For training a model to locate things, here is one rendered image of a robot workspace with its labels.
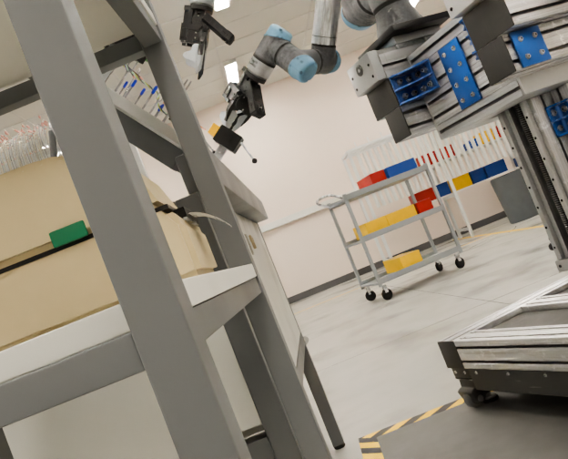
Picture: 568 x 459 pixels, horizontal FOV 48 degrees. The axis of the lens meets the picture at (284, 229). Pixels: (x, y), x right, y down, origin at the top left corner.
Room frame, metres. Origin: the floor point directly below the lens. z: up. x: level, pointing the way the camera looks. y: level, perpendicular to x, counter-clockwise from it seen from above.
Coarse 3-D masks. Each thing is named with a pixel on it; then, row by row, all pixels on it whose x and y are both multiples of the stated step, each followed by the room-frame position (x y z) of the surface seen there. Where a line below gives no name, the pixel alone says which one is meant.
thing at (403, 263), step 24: (384, 168) 5.76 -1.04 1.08; (408, 168) 5.77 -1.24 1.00; (360, 192) 5.59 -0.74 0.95; (384, 216) 5.70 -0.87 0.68; (408, 216) 5.75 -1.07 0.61; (360, 240) 5.57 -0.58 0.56; (432, 240) 6.22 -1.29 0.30; (456, 240) 5.76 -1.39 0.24; (384, 264) 6.00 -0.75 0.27; (408, 264) 5.69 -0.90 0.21; (456, 264) 5.76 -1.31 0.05; (360, 288) 6.03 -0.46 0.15; (384, 288) 5.58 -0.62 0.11
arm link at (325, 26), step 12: (324, 0) 1.84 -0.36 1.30; (336, 0) 1.84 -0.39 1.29; (324, 12) 1.85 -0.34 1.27; (336, 12) 1.86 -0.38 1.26; (324, 24) 1.86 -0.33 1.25; (336, 24) 1.88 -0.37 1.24; (312, 36) 1.90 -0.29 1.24; (324, 36) 1.88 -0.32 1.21; (336, 36) 1.90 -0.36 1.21; (312, 48) 1.91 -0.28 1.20; (324, 48) 1.89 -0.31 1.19; (324, 60) 1.89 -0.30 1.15; (336, 60) 1.93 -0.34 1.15; (324, 72) 1.93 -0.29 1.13
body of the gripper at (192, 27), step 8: (184, 8) 1.92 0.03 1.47; (192, 8) 1.92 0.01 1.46; (200, 8) 1.91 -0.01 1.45; (208, 8) 1.92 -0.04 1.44; (184, 16) 1.94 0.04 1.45; (192, 16) 1.93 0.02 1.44; (200, 16) 1.93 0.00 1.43; (184, 24) 1.91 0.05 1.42; (192, 24) 1.91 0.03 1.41; (200, 24) 1.93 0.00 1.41; (184, 32) 1.92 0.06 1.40; (192, 32) 1.92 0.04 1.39; (200, 32) 1.92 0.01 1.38; (208, 32) 1.96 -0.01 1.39; (184, 40) 1.92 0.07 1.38; (192, 40) 1.92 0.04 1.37
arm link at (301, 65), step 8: (280, 48) 1.83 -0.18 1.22; (288, 48) 1.83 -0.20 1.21; (296, 48) 1.83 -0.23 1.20; (280, 56) 1.83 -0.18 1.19; (288, 56) 1.82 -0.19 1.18; (296, 56) 1.81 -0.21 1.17; (304, 56) 1.81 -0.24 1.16; (312, 56) 1.85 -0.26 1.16; (280, 64) 1.84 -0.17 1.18; (288, 64) 1.82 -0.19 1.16; (296, 64) 1.81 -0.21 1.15; (304, 64) 1.80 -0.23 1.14; (312, 64) 1.81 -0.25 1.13; (320, 64) 1.88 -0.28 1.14; (288, 72) 1.84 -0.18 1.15; (296, 72) 1.81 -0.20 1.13; (304, 72) 1.81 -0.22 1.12; (312, 72) 1.84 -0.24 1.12; (304, 80) 1.84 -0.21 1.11
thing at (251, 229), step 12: (240, 216) 1.65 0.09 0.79; (252, 228) 1.89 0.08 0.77; (252, 240) 1.64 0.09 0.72; (264, 252) 1.98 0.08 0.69; (264, 264) 1.80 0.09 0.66; (264, 276) 1.65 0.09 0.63; (276, 276) 2.08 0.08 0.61; (276, 288) 1.88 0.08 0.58; (276, 300) 1.72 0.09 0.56; (288, 312) 1.97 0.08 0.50; (288, 324) 1.79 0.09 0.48; (288, 336) 1.64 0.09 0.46
